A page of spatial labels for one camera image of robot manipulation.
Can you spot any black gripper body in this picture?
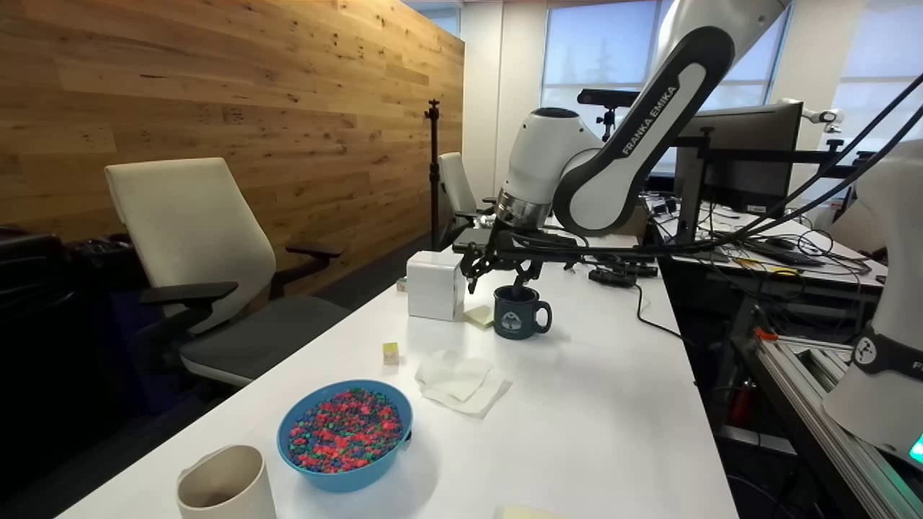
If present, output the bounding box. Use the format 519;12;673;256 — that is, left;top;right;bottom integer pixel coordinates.
458;224;581;290

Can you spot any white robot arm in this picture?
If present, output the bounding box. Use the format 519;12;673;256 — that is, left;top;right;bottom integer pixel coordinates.
461;0;923;465

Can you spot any dark blue mug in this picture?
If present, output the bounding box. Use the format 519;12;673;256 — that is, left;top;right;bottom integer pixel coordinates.
493;286;555;341

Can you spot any small wooden cube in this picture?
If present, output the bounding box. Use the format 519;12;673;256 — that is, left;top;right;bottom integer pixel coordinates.
382;342;402;367

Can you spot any white cup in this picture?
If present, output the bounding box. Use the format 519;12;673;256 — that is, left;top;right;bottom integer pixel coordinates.
176;443;277;519

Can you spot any white office chair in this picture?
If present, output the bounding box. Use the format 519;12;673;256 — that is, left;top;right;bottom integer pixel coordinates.
440;152;500;246
104;155;346;387

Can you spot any black tripod stand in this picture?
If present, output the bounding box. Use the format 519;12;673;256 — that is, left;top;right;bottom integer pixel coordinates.
425;99;442;250

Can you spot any white tissue box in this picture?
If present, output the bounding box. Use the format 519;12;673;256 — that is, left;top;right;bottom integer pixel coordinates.
406;250;466;321

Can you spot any white crumpled napkin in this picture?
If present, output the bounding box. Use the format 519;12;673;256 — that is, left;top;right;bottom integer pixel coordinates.
415;354;512;419

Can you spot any blue bowl of candies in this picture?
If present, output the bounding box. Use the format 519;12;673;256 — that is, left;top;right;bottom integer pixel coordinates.
277;381;412;494

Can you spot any black computer monitor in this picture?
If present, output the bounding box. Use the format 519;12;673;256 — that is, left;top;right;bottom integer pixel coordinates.
675;104;802;212

